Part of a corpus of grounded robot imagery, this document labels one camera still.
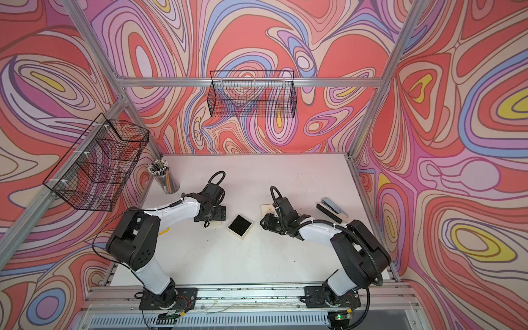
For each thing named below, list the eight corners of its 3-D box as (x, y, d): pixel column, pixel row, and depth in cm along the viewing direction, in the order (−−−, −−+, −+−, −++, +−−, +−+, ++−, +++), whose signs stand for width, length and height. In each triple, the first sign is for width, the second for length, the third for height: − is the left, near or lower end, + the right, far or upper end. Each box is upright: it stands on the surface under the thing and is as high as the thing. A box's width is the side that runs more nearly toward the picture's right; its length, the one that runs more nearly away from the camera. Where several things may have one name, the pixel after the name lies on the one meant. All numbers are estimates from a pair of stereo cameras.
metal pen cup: (161, 194, 105) (145, 172, 91) (166, 182, 110) (152, 159, 96) (177, 194, 105) (163, 172, 91) (181, 182, 110) (169, 159, 96)
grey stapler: (340, 227, 93) (342, 224, 90) (316, 207, 100) (317, 203, 97) (348, 218, 96) (350, 215, 93) (324, 199, 102) (325, 196, 100)
